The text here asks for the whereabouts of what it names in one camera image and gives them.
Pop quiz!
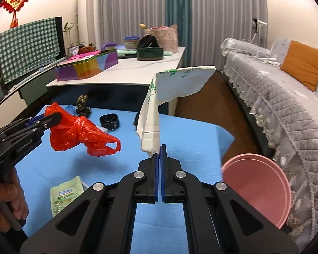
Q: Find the blue tablecloth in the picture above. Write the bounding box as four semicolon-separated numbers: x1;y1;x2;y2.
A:
14;104;235;254

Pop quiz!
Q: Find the white power strip with cable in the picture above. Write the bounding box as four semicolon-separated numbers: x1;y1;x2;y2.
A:
256;50;281;65

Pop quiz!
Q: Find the stack of coloured bowls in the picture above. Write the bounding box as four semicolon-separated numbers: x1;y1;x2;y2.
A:
123;36;141;49

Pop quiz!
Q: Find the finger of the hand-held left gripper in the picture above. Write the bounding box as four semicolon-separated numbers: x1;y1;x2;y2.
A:
0;112;63;144
0;115;46;137

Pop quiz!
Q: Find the black television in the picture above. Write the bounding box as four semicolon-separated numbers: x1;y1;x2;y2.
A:
0;16;67;98

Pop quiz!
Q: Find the mint green cloth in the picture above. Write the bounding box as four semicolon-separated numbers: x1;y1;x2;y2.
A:
116;45;173;57

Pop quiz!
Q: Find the grey-green television cabinet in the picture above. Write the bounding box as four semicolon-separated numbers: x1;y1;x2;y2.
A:
18;66;57;107

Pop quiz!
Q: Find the pink lace basket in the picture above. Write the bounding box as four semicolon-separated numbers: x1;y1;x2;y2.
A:
144;25;179;53

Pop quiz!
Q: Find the green checked cloth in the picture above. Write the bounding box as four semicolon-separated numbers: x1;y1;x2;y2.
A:
0;17;61;85

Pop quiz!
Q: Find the pink plastic basin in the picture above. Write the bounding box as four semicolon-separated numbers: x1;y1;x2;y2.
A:
221;153;292;229

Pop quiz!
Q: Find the orange cushion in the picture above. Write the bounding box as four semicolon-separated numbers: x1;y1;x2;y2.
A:
280;40;318;92

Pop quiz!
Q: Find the white paper bag green print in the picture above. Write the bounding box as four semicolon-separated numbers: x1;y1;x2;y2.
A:
136;66;216;158

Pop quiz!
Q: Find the brown ornament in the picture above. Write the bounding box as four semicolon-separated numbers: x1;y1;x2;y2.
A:
78;45;96;55

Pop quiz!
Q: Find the green snack packet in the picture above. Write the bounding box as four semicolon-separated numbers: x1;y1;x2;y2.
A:
50;175;85;219

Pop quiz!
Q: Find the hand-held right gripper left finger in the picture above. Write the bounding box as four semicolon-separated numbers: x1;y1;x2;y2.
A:
20;153;159;254

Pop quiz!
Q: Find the dark green pot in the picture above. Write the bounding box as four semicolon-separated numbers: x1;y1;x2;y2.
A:
136;47;164;61

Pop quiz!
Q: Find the teal curtain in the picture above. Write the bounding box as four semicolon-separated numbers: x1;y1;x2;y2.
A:
166;0;192;68

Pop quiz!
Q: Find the sofa with grey quilted cover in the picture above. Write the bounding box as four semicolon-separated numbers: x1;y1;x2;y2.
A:
220;37;318;246

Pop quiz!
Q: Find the white standing air conditioner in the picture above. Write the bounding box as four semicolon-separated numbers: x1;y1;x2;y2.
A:
77;0;99;48

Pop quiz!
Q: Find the bamboo plant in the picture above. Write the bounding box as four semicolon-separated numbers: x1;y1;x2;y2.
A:
63;22;77;48

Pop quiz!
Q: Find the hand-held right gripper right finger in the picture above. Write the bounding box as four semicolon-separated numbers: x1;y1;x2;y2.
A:
160;144;300;254

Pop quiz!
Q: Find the black strap roll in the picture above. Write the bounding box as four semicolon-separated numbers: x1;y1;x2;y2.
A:
99;114;120;131

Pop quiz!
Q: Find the multicoloured box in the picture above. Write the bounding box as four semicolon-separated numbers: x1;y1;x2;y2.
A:
54;50;119;82

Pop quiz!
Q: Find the red plastic bag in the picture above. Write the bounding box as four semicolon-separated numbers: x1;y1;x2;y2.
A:
48;102;122;156

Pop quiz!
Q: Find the grey curtain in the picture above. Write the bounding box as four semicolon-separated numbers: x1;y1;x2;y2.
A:
188;0;268;72
97;0;170;49

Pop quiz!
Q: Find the dark floral cloth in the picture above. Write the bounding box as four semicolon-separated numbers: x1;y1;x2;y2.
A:
76;94;93;118

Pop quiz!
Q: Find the white sideboard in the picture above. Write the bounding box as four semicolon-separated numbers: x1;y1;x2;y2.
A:
46;46;186;117

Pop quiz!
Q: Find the black lid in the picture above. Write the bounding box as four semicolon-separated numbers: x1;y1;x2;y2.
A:
137;35;159;49

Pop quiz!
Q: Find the person's left hand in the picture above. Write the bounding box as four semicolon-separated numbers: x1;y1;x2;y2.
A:
0;168;29;233

